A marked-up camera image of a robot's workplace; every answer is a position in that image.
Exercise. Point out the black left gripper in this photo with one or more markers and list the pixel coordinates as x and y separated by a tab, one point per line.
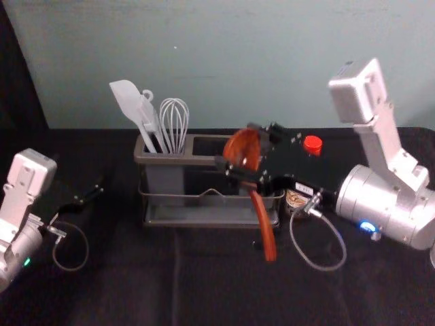
64	198

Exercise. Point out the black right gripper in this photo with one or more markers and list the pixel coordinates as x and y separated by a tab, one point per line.
289	158

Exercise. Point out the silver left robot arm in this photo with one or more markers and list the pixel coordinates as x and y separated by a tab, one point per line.
20	217

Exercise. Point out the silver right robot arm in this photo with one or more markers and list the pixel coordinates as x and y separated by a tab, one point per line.
380	200

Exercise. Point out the red-capped sauce bottle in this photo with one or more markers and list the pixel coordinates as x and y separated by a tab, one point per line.
312	144

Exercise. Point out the grey utensil rack, steel bars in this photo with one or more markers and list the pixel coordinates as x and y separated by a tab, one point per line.
166	180

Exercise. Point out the white whisk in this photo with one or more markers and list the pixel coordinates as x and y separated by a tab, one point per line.
174	122

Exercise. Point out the white plastic spatula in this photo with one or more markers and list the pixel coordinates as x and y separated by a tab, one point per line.
127	102

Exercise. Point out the black backdrop cloth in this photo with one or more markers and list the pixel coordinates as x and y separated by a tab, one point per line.
13	85

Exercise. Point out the black table cloth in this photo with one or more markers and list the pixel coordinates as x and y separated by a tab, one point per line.
204	292

